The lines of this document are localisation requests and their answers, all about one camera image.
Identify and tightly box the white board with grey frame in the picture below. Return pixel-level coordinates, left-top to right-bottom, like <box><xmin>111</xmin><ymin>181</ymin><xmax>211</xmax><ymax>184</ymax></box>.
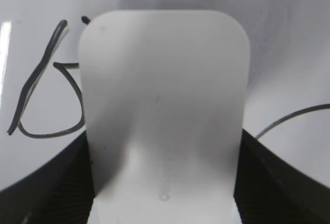
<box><xmin>0</xmin><ymin>0</ymin><xmax>330</xmax><ymax>191</ymax></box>

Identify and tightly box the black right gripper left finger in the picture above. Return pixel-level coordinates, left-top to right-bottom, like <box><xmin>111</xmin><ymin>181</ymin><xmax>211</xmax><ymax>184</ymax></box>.
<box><xmin>1</xmin><ymin>132</ymin><xmax>94</xmax><ymax>223</ymax></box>

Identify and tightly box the white board eraser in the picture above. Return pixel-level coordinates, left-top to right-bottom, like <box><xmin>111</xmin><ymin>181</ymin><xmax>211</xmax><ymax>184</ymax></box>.
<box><xmin>78</xmin><ymin>10</ymin><xmax>250</xmax><ymax>223</ymax></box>

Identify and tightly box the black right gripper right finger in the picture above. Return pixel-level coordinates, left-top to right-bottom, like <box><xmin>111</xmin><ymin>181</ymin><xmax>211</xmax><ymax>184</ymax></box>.
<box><xmin>234</xmin><ymin>130</ymin><xmax>329</xmax><ymax>223</ymax></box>

